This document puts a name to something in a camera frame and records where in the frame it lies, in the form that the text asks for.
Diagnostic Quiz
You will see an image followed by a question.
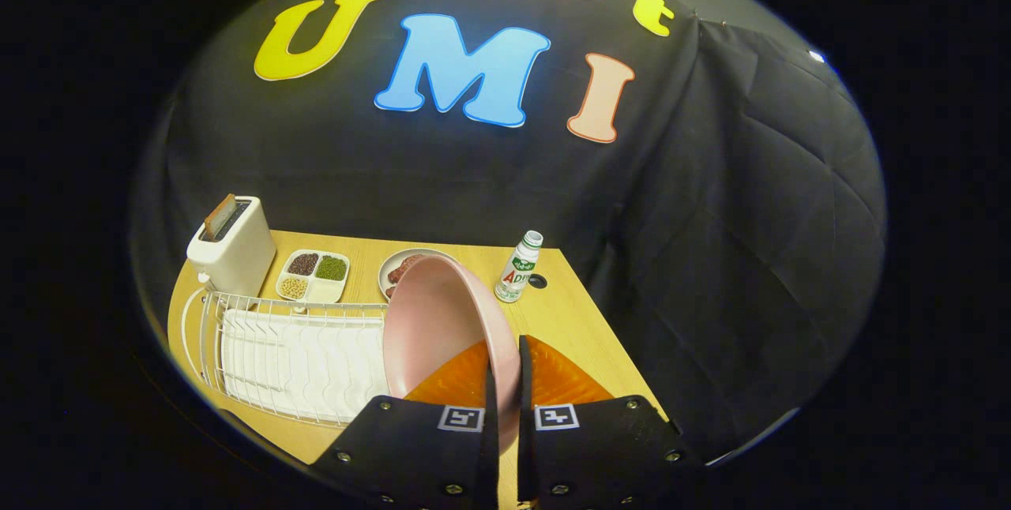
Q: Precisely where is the white drink bottle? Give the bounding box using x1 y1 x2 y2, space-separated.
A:
494 231 544 304

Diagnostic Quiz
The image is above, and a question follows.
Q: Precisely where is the white toaster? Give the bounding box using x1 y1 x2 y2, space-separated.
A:
186 195 277 298

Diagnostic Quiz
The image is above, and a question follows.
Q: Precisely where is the white wire dish rack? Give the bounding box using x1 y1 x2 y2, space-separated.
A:
180 289 392 426

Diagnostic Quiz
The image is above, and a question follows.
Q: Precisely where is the pink plate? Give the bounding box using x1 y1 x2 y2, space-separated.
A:
382 255 522 456

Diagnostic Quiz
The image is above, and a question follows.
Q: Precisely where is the white drain tray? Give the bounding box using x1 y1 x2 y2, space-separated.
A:
220 309 392 422

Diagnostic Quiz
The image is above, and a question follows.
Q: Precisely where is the toast slice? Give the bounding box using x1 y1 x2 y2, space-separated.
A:
203 193 238 241

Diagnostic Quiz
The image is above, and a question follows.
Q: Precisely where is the beige plate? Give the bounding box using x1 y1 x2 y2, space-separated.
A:
378 248 459 302

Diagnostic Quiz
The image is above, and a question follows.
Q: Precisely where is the divided dish with beans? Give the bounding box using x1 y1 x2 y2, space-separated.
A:
275 249 351 304

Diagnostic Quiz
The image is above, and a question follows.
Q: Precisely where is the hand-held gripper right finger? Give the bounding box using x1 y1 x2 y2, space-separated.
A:
517 335 704 510

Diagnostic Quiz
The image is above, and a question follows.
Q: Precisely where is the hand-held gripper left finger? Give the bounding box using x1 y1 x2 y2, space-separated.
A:
308 340 500 510

